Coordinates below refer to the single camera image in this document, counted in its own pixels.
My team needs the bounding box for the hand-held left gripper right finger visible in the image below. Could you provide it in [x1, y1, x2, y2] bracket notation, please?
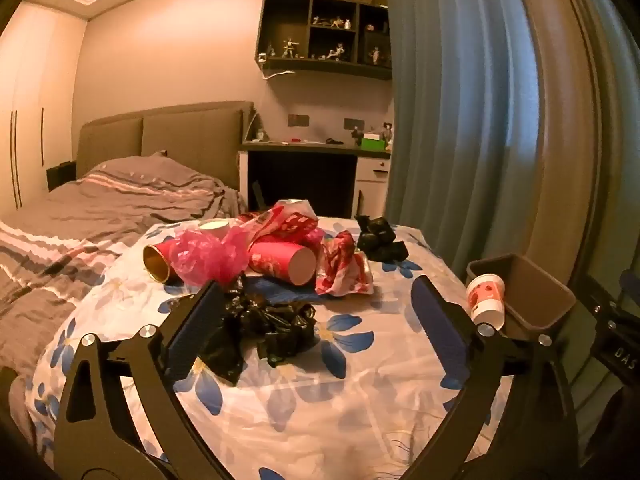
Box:
[400, 276, 583, 480]

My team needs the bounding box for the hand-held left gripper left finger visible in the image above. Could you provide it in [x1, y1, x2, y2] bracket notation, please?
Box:
[54, 280, 231, 480]

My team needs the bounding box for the white red paper cup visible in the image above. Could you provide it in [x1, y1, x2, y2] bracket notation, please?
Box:
[466, 273, 507, 332]

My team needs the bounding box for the brown plastic bin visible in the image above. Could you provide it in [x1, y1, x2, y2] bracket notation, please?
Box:
[466, 252, 577, 343]

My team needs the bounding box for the large black plastic bag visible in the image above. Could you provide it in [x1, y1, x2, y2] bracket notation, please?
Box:
[199, 285, 319, 387]

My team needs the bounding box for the red paper cup gold inside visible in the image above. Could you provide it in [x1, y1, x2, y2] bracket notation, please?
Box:
[142, 241, 182, 282]

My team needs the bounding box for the pink plastic bag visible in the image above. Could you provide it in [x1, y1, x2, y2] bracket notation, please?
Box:
[171, 224, 252, 285]

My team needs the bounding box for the small black plastic bag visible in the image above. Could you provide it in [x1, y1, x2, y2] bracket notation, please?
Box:
[354, 214, 411, 262]

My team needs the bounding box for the large red paper cup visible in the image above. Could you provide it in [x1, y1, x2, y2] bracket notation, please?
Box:
[247, 241, 319, 287]

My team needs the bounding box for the red white wrapper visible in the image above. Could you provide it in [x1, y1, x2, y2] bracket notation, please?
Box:
[314, 230, 375, 297]

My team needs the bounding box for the red white plastic bag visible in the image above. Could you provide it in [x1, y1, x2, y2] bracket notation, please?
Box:
[237, 198, 326, 248]

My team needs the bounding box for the dark box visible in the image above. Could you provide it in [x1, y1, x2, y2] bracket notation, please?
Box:
[251, 180, 281, 212]

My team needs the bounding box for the white drawer cabinet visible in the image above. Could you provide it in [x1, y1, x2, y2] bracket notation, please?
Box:
[352, 156, 391, 218]

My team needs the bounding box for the beige curtain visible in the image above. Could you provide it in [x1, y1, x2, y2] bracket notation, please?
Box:
[510, 0, 601, 286]

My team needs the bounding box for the brown padded headboard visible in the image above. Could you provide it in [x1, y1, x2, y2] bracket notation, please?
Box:
[76, 101, 256, 196]

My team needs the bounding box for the dark top desk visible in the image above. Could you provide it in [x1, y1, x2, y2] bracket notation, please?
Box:
[237, 137, 393, 218]

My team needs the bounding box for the black bedside stand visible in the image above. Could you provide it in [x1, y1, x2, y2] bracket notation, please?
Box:
[46, 160, 77, 193]

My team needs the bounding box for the blue curtain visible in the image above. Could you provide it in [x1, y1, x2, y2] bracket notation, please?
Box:
[384, 0, 541, 281]

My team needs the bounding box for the white wardrobe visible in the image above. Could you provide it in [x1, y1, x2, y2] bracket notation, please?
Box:
[0, 0, 90, 221]

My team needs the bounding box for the group of small figurines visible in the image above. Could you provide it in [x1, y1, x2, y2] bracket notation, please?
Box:
[265, 14, 391, 66]

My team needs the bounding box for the white cable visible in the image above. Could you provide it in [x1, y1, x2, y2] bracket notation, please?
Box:
[259, 52, 297, 81]

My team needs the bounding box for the dark wall shelf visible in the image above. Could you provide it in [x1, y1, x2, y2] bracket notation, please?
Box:
[255, 0, 393, 81]

